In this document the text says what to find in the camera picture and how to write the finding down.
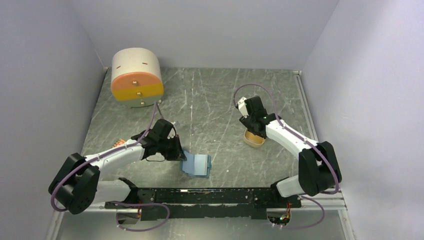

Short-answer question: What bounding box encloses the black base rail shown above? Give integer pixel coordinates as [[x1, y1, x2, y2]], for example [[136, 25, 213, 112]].
[[124, 187, 302, 221]]

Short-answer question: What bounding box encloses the orange patterned card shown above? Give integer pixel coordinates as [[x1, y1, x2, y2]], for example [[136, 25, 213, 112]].
[[112, 138, 126, 148]]

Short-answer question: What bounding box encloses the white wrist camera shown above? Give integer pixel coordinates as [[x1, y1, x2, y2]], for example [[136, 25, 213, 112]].
[[172, 121, 180, 129], [237, 96, 249, 118]]

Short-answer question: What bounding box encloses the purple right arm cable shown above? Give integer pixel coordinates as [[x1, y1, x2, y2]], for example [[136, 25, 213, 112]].
[[233, 83, 341, 195]]

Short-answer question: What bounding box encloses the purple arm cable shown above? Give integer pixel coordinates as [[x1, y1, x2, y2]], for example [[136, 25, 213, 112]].
[[233, 83, 341, 195], [50, 101, 165, 212]]

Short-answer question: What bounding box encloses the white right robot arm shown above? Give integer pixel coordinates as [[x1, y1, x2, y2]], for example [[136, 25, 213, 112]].
[[236, 96, 342, 207]]

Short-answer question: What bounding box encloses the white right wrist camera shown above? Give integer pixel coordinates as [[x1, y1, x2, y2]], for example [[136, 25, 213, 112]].
[[237, 96, 249, 118]]

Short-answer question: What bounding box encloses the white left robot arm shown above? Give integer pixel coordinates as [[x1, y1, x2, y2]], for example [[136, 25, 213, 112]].
[[48, 119, 187, 215]]

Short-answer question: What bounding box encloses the beige oval card tray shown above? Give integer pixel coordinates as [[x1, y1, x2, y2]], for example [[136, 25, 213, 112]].
[[243, 129, 266, 148]]

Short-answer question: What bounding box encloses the cream drawer box orange front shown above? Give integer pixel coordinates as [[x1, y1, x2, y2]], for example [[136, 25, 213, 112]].
[[110, 47, 164, 108]]

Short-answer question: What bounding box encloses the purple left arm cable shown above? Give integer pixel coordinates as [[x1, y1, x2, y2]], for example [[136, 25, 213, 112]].
[[50, 101, 165, 212]]

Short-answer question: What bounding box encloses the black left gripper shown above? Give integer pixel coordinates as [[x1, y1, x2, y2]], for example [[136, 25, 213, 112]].
[[158, 134, 187, 161]]

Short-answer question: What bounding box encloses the aluminium frame rail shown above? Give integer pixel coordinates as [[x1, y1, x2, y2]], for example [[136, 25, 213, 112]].
[[293, 70, 356, 240]]

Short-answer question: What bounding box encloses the blue leather card holder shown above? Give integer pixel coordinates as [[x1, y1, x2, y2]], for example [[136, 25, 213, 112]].
[[180, 150, 212, 178]]

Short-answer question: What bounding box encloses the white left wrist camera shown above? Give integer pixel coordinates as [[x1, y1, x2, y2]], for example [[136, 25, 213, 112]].
[[172, 121, 180, 129]]

